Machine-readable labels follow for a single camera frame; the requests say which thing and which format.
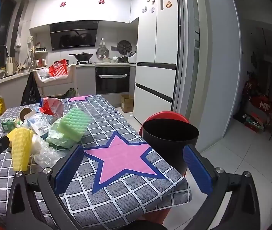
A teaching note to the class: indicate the black kitchen faucet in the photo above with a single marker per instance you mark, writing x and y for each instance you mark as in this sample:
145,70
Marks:
5,48

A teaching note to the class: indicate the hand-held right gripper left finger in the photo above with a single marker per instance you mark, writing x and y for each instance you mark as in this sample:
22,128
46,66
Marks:
70,165

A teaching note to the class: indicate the white knife block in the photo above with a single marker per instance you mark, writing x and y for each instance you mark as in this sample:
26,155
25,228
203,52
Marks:
9,68

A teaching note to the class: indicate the translucent grey shopping bag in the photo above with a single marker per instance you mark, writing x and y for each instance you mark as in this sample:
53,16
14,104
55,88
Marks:
43,73

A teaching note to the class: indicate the large round dark rack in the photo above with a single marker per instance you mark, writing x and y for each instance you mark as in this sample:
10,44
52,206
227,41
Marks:
124,46

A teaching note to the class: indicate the gas stove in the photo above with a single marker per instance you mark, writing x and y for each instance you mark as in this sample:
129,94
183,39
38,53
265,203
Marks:
82,62

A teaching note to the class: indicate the red stool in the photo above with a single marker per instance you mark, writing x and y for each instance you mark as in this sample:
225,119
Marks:
164,115

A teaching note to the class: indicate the black built-in oven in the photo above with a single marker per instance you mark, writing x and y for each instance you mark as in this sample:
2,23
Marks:
112,83

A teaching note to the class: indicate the white high chair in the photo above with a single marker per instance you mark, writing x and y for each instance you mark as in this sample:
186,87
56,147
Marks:
54,83

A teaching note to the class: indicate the white hanging plastic bag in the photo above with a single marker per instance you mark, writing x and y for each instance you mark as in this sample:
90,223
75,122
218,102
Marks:
18,44

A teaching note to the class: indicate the white refrigerator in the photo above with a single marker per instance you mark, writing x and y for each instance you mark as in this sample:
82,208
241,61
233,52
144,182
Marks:
150,40

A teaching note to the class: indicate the green carton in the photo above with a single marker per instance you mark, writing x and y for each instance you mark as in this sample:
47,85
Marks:
8,124

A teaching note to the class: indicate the red white plastic bag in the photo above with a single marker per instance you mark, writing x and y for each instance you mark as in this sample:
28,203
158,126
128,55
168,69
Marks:
52,105

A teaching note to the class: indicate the spice rack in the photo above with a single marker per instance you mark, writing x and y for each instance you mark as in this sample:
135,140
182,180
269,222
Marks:
40,61

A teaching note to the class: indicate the red printed bag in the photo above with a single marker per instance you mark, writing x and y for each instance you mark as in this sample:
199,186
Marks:
263,104

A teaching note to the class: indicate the grey checked star tablecloth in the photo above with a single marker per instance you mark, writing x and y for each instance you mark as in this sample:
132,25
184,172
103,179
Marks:
126,115

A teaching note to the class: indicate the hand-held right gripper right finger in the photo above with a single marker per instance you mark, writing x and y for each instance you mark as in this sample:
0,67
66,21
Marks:
197,170

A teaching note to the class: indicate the cardboard box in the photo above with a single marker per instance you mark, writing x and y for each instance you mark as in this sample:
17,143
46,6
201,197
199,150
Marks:
127,104

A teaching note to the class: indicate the white rice cooker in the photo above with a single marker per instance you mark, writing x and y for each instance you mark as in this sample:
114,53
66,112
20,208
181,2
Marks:
132,58

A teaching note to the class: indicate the small round grey rack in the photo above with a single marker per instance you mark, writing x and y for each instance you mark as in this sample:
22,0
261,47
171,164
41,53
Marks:
102,52

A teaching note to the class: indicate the black cooking pot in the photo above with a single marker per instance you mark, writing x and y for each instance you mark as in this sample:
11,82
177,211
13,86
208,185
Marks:
123,60

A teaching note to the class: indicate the black plastic bag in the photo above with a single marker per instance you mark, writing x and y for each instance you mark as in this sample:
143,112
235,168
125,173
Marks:
30,93

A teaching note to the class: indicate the yellow foam net sleeve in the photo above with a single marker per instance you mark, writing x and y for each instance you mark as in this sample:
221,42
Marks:
21,148

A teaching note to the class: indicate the brown round object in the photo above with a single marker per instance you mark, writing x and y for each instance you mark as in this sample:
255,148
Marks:
25,113

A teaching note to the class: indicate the dark green cloth bag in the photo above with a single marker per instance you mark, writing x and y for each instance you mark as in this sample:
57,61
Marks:
70,93

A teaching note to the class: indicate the white cup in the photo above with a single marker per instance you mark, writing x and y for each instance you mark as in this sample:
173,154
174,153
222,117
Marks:
115,60

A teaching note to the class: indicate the white plastic wrap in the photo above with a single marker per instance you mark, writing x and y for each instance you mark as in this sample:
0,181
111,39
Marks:
36,143

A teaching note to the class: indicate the pale green plastic bag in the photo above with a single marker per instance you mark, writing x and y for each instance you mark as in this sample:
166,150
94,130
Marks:
59,139

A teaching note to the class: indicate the green wavy foam sheet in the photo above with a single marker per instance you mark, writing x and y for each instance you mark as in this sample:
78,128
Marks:
75,122

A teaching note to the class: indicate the white upper cabinets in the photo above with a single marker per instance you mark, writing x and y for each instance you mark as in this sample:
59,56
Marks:
78,12

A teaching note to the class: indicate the black wok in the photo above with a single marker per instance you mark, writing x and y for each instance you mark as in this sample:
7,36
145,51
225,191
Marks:
83,56

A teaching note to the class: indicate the black range hood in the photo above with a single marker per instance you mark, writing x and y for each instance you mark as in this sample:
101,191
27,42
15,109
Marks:
73,38

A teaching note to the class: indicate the pile of boxes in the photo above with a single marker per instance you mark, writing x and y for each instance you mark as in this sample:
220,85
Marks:
252,122

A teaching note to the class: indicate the grey kitchen counter cabinets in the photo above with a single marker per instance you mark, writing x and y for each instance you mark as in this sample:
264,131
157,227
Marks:
85,79

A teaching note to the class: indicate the clear plastic bag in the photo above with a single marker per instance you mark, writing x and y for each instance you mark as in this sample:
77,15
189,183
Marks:
47,155

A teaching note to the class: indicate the red plastic basket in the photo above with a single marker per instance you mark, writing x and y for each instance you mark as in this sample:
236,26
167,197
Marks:
59,70

